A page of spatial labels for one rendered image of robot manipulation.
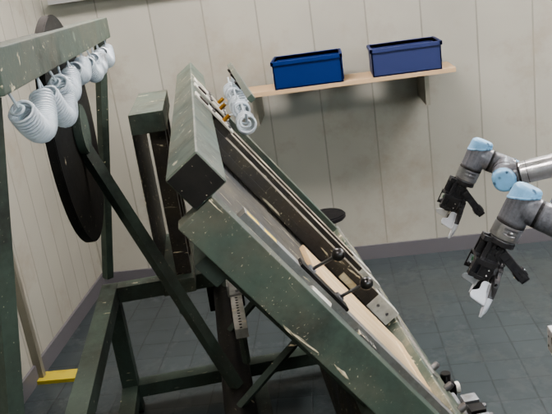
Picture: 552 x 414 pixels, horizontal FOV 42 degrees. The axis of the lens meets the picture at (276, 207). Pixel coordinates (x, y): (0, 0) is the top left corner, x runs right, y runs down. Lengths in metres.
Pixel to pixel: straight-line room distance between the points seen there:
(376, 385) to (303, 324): 0.26
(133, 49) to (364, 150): 1.94
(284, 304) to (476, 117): 4.11
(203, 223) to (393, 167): 4.12
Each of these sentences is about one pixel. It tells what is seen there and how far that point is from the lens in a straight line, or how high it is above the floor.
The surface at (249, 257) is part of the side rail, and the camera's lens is 1.67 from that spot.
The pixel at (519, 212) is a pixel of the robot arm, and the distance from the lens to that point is 1.88.
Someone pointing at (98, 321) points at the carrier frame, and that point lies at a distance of 3.65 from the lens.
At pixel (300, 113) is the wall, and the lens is 5.55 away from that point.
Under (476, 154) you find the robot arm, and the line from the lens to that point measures 2.53.
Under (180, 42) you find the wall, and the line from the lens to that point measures 5.58.
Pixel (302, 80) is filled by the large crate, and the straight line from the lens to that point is 5.00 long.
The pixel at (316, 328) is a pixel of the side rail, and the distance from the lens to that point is 1.77.
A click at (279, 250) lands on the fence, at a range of 1.94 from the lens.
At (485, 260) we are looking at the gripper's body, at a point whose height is 1.50.
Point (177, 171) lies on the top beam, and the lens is 1.61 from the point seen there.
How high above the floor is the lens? 2.25
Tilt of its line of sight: 17 degrees down
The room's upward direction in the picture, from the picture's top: 8 degrees counter-clockwise
